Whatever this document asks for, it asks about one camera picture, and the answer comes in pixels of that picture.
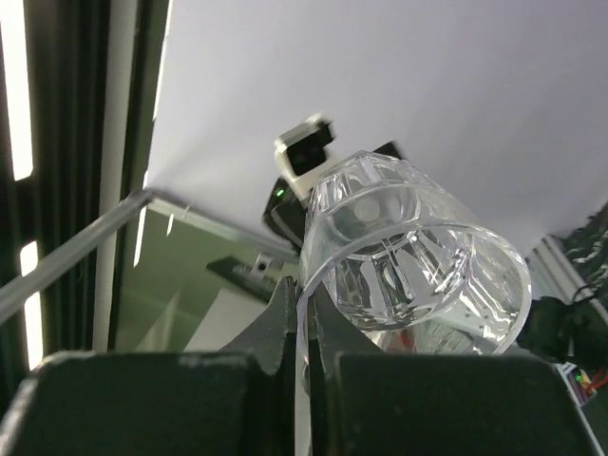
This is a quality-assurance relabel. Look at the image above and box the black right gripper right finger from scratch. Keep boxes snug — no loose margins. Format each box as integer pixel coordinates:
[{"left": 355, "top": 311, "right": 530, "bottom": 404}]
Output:
[{"left": 308, "top": 289, "right": 384, "bottom": 380}]

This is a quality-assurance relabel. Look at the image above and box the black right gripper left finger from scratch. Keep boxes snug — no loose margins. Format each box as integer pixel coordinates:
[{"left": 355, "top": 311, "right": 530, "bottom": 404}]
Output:
[{"left": 220, "top": 276, "right": 297, "bottom": 375}]

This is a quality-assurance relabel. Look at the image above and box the clear wine glass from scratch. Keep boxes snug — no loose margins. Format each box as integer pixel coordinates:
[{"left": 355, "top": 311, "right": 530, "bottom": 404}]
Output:
[{"left": 297, "top": 151, "right": 532, "bottom": 354}]

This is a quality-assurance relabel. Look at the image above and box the overhead top camera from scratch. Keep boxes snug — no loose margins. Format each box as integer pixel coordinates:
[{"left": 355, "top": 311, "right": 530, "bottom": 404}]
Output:
[{"left": 262, "top": 114, "right": 338, "bottom": 252}]

